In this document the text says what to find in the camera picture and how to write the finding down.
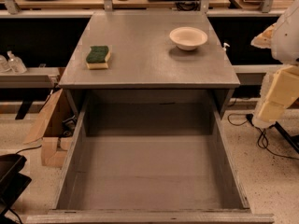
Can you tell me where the white bowl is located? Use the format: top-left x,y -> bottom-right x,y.
169,27 -> 207,51

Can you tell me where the clear bottle at edge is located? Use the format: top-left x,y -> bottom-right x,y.
0,55 -> 10,73

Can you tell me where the small white pump bottle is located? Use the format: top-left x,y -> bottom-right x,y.
222,42 -> 230,51

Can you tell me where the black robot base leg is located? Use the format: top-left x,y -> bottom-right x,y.
274,122 -> 299,154

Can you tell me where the cardboard box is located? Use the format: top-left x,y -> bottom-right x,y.
23,90 -> 72,168

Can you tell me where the black floor cable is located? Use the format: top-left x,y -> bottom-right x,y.
227,112 -> 299,161

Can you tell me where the grey cabinet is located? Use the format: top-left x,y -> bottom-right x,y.
60,10 -> 240,112

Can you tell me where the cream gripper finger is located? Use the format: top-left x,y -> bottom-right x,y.
257,66 -> 299,123
250,24 -> 275,49

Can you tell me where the wooden shelf bench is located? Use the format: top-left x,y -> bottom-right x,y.
0,0 -> 293,15

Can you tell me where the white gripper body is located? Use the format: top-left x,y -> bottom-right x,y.
251,68 -> 299,129

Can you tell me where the clear pump bottle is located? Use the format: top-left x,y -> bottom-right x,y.
7,51 -> 27,74

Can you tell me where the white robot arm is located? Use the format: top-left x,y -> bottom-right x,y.
251,0 -> 299,129

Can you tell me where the green and yellow sponge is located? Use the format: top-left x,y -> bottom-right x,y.
86,46 -> 111,69

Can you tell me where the open grey top drawer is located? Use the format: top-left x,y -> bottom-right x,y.
27,90 -> 274,224

